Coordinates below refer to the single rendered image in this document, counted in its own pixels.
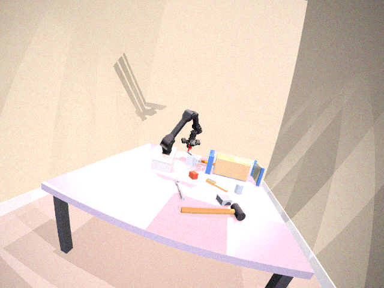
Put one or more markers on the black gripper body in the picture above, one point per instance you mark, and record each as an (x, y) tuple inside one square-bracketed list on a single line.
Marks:
[(183, 140)]

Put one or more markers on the mallet with dark grey head and wooden handle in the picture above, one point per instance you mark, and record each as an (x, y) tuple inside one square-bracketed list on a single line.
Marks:
[(235, 209)]

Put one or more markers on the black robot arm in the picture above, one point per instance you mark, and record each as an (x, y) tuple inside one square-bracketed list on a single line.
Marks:
[(169, 139)]

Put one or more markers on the grey cylinder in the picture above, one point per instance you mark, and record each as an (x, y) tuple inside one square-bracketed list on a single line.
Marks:
[(239, 187)]

